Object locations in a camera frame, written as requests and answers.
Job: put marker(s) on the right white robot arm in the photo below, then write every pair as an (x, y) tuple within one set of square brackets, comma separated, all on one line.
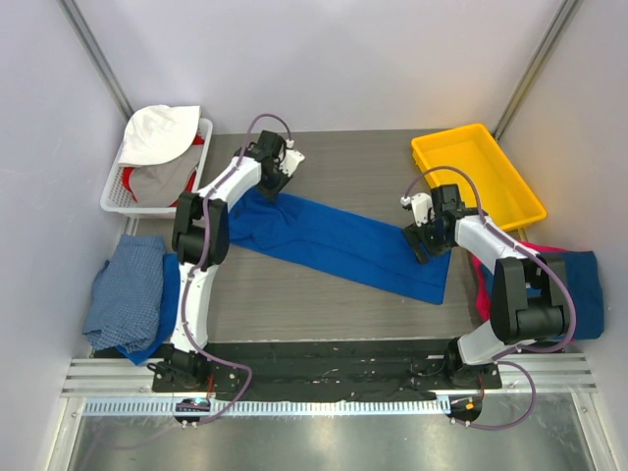
[(528, 302)]

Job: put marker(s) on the red cloth in basket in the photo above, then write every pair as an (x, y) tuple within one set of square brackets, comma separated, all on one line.
[(128, 181)]

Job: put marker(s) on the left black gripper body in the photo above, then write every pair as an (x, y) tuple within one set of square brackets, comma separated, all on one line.
[(270, 185)]

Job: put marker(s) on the blue printed t shirt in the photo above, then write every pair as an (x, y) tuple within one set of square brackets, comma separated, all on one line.
[(336, 242)]

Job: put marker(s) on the blue cloth under checkered shirt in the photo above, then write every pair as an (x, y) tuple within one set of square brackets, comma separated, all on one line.
[(168, 310)]

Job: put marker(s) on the corner metal post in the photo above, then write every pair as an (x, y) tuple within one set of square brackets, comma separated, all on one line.
[(564, 15), (89, 42)]

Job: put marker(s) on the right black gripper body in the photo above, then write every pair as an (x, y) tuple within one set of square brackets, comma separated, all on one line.
[(419, 240)]

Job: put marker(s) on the aluminium rail frame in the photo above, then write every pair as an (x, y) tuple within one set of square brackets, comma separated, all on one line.
[(112, 421)]

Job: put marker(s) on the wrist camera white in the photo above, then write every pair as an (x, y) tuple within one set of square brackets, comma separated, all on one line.
[(421, 205), (290, 159)]

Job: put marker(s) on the yellow plastic tray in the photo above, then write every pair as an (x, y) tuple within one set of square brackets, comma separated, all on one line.
[(505, 195)]

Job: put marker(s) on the right corner metal post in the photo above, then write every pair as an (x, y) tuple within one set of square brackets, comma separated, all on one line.
[(564, 15)]

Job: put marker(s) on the white plastic basket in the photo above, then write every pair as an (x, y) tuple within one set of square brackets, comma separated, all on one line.
[(115, 198)]

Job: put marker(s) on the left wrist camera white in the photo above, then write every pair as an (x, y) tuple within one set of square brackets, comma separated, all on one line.
[(290, 159)]

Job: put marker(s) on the grey cloth in basket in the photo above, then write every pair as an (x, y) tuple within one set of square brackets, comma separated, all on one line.
[(157, 181)]

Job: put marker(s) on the folded navy t shirt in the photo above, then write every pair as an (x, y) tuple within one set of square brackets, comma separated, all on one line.
[(586, 291)]

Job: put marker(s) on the left corner metal post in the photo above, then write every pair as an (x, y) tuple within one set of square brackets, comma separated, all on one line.
[(89, 42)]

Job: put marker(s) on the blue checkered shirt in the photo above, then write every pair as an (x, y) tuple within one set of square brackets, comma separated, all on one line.
[(126, 296)]

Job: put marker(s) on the pink t shirt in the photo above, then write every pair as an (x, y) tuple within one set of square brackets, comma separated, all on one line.
[(485, 280)]

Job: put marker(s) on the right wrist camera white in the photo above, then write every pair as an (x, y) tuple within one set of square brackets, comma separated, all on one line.
[(421, 205)]

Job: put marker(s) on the white cloth in basket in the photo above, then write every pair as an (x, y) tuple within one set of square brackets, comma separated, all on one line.
[(158, 134)]

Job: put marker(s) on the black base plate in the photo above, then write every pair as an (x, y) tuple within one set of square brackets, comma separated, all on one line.
[(313, 378)]

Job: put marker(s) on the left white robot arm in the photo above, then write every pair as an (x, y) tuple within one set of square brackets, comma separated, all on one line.
[(201, 240)]

